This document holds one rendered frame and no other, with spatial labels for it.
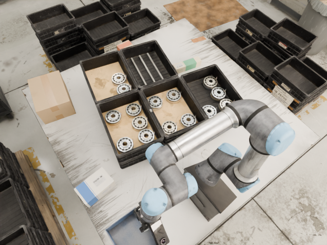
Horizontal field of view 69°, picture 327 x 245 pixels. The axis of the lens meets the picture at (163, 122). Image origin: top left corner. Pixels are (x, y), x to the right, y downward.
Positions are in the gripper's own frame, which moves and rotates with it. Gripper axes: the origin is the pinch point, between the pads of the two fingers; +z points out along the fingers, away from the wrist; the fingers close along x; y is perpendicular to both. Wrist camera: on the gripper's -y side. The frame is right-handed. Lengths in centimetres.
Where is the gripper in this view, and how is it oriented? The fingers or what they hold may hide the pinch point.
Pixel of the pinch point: (148, 228)
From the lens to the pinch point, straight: 108.3
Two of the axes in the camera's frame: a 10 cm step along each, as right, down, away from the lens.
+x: -8.1, 4.1, -4.1
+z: -1.4, 5.6, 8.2
